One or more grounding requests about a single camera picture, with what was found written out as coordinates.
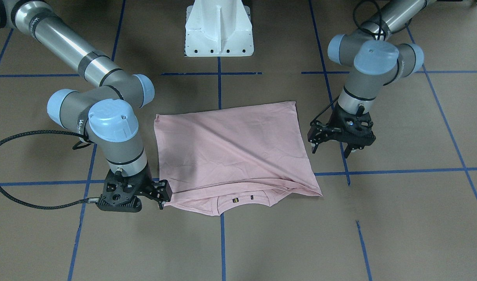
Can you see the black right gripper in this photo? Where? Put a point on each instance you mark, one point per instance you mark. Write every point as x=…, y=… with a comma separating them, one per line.
x=148, y=184

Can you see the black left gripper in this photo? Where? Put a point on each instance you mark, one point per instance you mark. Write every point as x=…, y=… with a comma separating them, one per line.
x=332, y=126

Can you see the pink Snoopy t-shirt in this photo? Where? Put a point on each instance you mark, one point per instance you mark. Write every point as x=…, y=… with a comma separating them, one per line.
x=220, y=159

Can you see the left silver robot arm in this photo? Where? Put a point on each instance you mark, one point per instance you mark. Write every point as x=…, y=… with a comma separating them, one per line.
x=374, y=63

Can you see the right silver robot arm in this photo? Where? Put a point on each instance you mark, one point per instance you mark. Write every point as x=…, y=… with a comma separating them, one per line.
x=103, y=116

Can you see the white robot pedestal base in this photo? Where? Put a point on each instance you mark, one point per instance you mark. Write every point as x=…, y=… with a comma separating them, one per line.
x=219, y=28

